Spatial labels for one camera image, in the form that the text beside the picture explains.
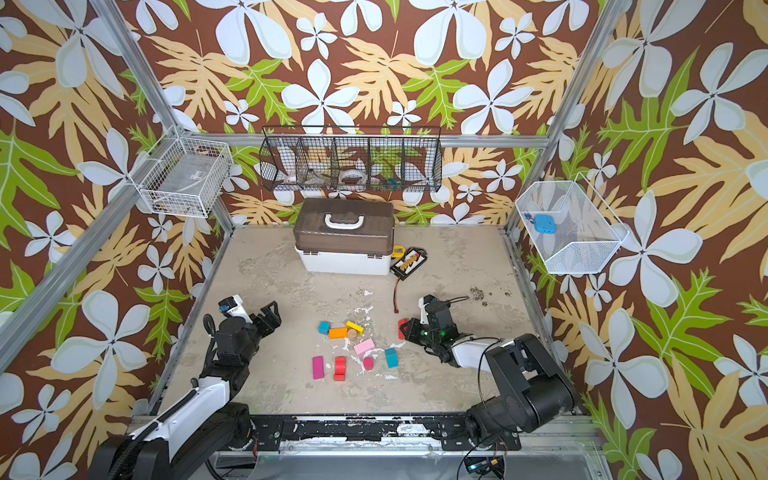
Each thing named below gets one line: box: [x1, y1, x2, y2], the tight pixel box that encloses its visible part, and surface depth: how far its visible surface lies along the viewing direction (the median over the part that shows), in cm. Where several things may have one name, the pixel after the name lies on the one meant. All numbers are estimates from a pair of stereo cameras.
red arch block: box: [333, 356, 347, 381], surface depth 86 cm
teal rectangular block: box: [385, 348, 399, 369], surface depth 88 cm
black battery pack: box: [390, 247, 428, 281], surface depth 110 cm
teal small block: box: [317, 321, 331, 335], surface depth 94 cm
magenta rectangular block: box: [312, 356, 325, 380], surface depth 86 cm
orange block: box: [329, 328, 348, 339], surface depth 93 cm
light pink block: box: [353, 338, 375, 355], surface depth 90 cm
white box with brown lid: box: [293, 198, 395, 276], surface depth 97 cm
